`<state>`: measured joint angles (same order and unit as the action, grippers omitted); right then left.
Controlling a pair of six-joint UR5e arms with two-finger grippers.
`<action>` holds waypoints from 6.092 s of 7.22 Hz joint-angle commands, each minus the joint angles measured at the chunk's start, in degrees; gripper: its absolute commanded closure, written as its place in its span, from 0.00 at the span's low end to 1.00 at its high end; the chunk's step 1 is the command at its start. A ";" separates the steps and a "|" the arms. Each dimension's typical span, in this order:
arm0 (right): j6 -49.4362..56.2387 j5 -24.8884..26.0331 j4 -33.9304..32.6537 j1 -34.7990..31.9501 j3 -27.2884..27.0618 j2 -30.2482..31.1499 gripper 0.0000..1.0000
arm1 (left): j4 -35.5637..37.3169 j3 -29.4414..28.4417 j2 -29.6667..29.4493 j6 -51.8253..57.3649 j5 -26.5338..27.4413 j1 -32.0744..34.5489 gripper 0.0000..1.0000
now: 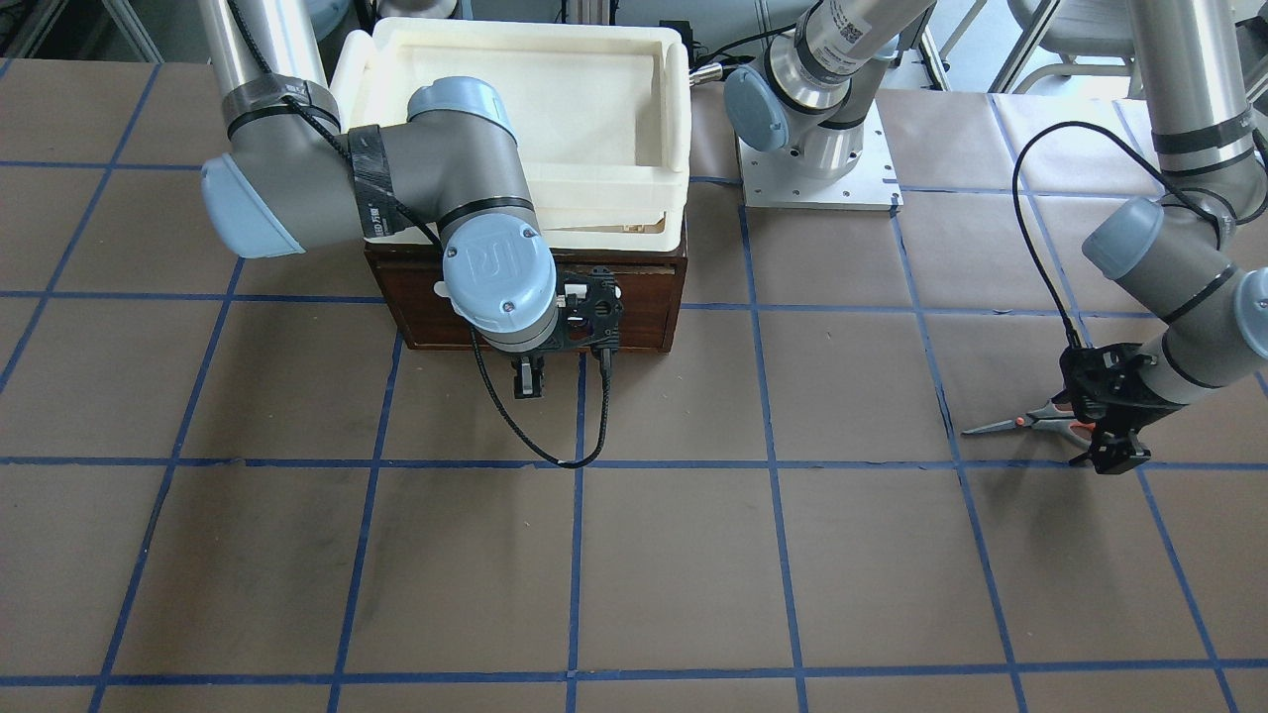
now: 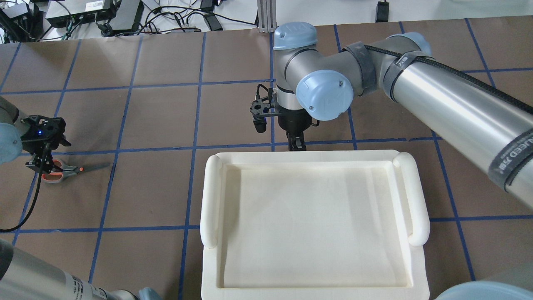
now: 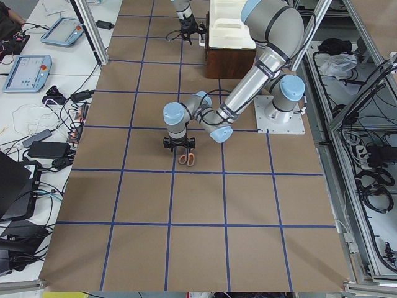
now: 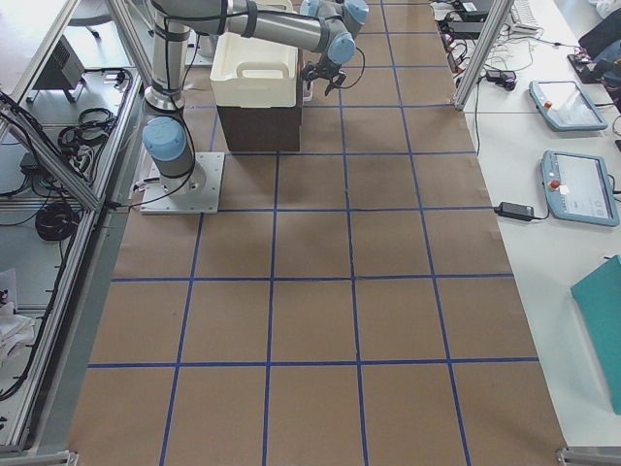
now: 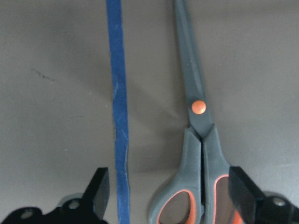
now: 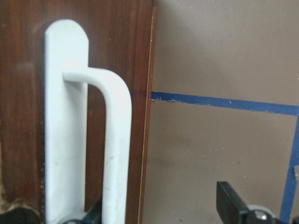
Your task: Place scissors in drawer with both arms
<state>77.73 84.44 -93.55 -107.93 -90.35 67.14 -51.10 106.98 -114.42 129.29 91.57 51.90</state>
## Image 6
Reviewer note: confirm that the brown wooden drawer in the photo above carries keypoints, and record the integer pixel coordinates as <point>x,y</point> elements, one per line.
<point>121,36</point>

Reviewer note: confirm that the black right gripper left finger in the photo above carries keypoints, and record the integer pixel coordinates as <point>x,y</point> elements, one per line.
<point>93,216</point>

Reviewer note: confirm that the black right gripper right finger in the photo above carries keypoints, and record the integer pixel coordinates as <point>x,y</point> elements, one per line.
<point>233,210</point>

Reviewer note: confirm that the white drawer handle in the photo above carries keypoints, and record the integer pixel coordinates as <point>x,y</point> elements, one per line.
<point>67,77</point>

